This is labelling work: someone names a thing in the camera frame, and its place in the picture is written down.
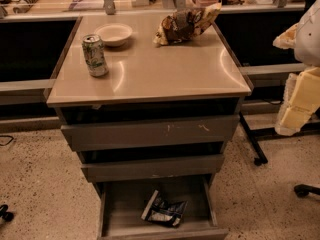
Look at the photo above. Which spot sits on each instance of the black coiled tool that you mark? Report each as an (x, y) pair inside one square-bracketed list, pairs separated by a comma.
[(23, 6)]

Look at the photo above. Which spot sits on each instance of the green white soda can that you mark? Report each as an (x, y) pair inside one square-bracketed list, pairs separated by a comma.
[(93, 50)]

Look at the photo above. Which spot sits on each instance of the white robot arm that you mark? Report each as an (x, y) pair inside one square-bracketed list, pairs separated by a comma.
[(307, 48)]

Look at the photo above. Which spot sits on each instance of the middle grey drawer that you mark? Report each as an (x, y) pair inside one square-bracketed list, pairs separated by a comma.
[(153, 168)]

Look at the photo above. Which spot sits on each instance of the black caster left floor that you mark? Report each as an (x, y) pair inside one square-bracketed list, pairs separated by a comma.
[(5, 214)]

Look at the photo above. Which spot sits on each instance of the white bowl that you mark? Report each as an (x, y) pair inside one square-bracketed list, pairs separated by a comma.
[(114, 34)]

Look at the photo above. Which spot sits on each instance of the grey drawer cabinet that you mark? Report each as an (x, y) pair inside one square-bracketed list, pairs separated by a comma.
[(145, 82)]

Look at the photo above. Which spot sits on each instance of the top grey drawer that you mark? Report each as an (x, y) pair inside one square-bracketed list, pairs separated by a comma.
[(149, 133)]

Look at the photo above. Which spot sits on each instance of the blue chip bag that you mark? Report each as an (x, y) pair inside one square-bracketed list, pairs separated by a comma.
[(158, 210)]

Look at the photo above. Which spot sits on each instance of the open bottom grey drawer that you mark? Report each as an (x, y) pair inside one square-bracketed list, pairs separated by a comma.
[(122, 204)]

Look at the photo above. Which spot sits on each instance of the black table leg with caster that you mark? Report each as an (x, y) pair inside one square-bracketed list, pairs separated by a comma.
[(256, 135)]

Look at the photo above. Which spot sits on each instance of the black chair base wheel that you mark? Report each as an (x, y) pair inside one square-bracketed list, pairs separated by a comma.
[(303, 190)]

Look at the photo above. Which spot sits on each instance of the brown yellow chip bag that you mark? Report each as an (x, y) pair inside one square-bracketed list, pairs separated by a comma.
[(184, 25)]

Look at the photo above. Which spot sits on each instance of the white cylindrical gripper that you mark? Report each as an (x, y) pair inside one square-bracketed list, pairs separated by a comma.
[(308, 39)]

